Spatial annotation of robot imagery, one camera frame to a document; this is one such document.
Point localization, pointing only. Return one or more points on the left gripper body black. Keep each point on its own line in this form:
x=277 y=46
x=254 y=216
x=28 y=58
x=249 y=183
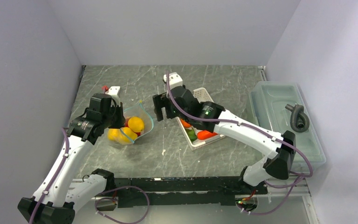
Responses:
x=113 y=119

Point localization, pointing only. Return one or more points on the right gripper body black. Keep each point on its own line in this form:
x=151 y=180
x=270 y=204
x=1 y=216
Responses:
x=174 y=113

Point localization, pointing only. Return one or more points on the white perforated plastic basket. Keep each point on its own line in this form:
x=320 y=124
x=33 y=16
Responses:
x=203 y=96

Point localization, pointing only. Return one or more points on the orange fruit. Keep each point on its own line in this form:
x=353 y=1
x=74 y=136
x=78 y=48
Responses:
x=185 y=124

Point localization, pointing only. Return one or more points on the yellow lemon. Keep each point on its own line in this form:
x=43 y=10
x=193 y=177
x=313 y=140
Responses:
x=113 y=134

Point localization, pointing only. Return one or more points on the clear zip top bag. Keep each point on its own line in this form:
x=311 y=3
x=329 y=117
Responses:
x=139 y=111

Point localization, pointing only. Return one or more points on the yellow fruit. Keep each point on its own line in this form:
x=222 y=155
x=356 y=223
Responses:
x=126 y=136
x=136 y=124

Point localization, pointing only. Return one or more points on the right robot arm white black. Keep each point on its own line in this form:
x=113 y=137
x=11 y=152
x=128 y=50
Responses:
x=277 y=148

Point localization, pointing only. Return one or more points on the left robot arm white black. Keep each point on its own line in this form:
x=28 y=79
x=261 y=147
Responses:
x=53 y=202

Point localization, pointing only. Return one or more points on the green pepper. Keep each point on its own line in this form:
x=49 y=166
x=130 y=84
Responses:
x=191 y=134

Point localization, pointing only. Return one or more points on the orange carrot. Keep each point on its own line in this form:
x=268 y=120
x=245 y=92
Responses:
x=203 y=135

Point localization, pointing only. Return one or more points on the clear plastic storage bin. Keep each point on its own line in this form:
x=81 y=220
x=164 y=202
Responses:
x=266 y=108

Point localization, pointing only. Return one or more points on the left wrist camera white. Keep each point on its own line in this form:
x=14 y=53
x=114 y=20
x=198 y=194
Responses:
x=113 y=91

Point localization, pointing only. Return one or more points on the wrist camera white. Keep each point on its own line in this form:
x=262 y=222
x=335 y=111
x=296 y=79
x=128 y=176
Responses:
x=113 y=91
x=175 y=80

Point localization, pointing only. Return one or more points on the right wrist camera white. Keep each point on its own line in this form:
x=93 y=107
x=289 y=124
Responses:
x=175 y=80

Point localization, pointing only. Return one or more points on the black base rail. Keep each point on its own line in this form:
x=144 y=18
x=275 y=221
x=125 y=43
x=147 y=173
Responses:
x=223 y=190

